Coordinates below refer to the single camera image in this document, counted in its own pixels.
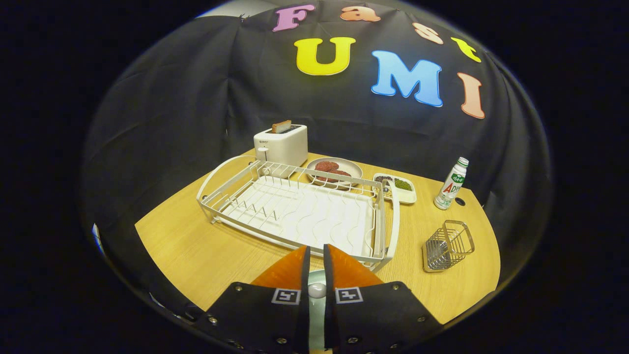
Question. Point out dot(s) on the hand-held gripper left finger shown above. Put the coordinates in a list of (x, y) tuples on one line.
[(304, 319)]

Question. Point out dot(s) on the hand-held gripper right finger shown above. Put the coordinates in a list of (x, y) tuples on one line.
[(328, 319)]

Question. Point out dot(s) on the pale green plate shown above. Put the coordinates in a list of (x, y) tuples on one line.
[(317, 319)]

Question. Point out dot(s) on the white-tipped spoon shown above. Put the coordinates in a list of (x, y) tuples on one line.
[(317, 290)]

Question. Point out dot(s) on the beige round plate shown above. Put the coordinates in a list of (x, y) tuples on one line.
[(355, 169)]

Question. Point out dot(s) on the white drip tray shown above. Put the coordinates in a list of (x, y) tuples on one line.
[(304, 216)]

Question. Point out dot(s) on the white divided tray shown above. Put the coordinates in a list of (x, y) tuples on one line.
[(405, 197)]

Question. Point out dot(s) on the brown meat steak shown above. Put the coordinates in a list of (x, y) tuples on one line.
[(339, 175), (327, 166)]

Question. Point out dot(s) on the pile of dark red beans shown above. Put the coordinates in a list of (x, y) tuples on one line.
[(384, 179)]

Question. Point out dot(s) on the pile of green mung beans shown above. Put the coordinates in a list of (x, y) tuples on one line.
[(403, 185)]

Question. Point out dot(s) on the white toaster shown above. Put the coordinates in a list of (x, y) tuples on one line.
[(287, 145)]

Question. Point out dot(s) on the white milk bottle green label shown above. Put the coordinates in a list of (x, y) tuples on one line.
[(449, 189)]

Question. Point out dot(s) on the toast bread slice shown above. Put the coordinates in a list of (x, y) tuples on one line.
[(281, 127)]

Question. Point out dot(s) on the black backdrop cloth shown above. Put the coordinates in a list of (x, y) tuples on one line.
[(196, 98)]

